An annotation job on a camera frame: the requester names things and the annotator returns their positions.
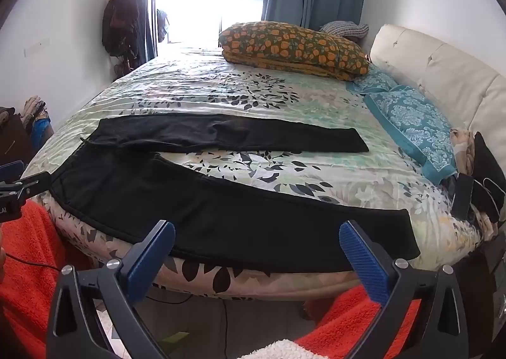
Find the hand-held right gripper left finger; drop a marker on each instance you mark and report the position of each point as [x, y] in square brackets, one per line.
[154, 254]

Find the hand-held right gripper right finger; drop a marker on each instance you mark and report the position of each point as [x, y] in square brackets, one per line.
[361, 260]

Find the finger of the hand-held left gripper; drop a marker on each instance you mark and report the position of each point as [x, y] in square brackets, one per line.
[27, 185]
[11, 169]

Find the black pants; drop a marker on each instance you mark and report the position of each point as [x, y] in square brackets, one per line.
[197, 216]

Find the pile of clothes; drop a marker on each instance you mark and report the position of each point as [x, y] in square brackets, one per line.
[35, 118]

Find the green floor object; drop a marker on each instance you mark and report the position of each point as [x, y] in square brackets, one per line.
[176, 340]

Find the orange fleece clothing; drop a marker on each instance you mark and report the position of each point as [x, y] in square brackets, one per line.
[27, 303]

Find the white fleece cloth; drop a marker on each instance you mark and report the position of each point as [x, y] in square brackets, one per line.
[276, 350]

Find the large teal patterned pillow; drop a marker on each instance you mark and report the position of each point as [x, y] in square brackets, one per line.
[415, 122]

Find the beige cloth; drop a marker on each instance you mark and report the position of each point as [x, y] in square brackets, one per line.
[462, 145]

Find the black cloth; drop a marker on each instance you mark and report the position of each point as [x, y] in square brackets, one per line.
[488, 169]

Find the small teal patterned pillow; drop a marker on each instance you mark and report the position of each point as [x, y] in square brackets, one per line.
[373, 82]

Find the dark hanging clothes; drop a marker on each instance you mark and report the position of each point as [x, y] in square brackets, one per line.
[120, 15]

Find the floral bedspread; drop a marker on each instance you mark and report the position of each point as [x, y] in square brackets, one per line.
[237, 78]

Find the cream padded headboard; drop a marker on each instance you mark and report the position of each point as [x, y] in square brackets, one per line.
[446, 66]

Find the pumpkin print folded quilt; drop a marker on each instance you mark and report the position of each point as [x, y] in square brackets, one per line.
[292, 45]

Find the checked grey pillow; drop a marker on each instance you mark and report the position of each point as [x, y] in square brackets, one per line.
[344, 28]

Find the white wall plate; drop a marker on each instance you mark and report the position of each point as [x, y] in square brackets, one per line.
[37, 47]

